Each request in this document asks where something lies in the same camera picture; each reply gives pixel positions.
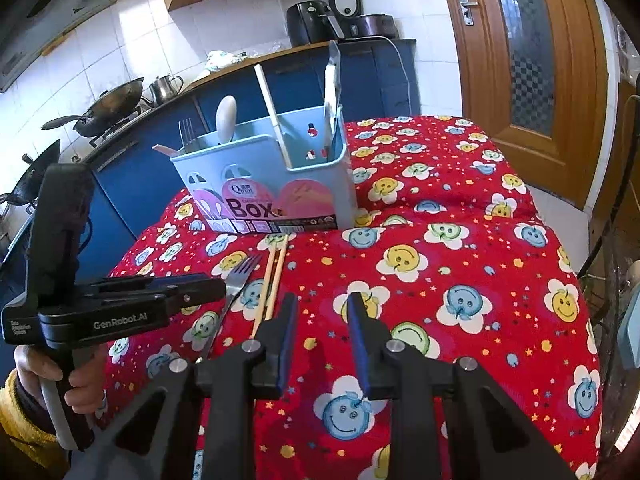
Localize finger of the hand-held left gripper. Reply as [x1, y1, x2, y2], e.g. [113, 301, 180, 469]
[150, 278, 227, 317]
[80, 272, 213, 295]

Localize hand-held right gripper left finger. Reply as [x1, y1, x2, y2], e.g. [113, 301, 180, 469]
[65, 292, 301, 480]

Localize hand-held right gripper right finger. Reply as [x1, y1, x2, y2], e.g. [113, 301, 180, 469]
[346, 292, 576, 480]

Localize metal fork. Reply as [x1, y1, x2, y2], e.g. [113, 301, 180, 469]
[197, 254, 263, 361]
[178, 117, 199, 154]

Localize wooden chopstick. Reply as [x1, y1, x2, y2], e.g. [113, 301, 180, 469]
[250, 247, 277, 339]
[262, 242, 290, 324]

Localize light blue utensil holder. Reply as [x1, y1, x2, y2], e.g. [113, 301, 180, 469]
[170, 105, 359, 235]

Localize white plastic spoon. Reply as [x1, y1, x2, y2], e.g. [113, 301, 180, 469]
[215, 96, 238, 145]

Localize white plastic fork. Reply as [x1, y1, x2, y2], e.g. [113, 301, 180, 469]
[254, 64, 292, 168]

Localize white handle knife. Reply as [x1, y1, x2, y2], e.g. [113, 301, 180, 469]
[322, 65, 337, 154]

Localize person's left forearm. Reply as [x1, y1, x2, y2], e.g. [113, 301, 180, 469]
[0, 370, 73, 480]

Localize person's left hand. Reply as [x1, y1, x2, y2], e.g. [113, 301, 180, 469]
[12, 345, 108, 418]

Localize small black wok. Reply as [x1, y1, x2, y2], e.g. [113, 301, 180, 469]
[0, 139, 62, 206]

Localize blue kitchen base cabinets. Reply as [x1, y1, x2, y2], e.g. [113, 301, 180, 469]
[0, 39, 418, 286]

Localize gas stove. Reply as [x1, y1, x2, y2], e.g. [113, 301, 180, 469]
[87, 105, 156, 149]

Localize large black wok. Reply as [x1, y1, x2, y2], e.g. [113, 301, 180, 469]
[41, 77, 146, 138]

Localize red smiley flower tablecloth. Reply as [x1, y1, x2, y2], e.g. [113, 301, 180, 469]
[97, 115, 603, 480]

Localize metal pitcher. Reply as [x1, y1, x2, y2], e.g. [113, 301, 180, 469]
[149, 75, 185, 104]

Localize range hood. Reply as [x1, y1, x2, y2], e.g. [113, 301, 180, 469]
[0, 0, 118, 93]

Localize white patterned cloth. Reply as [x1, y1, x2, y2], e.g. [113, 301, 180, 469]
[204, 50, 249, 72]

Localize black air fryer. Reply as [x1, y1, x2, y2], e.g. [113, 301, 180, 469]
[286, 1, 346, 47]

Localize wooden door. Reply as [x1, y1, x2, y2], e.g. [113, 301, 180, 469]
[435, 0, 623, 211]

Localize black rice cooker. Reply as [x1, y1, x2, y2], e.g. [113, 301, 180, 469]
[327, 0, 400, 41]

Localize dark wire stand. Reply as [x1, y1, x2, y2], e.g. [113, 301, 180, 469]
[575, 75, 640, 480]

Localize white power cord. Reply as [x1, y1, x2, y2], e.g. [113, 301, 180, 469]
[387, 37, 417, 116]

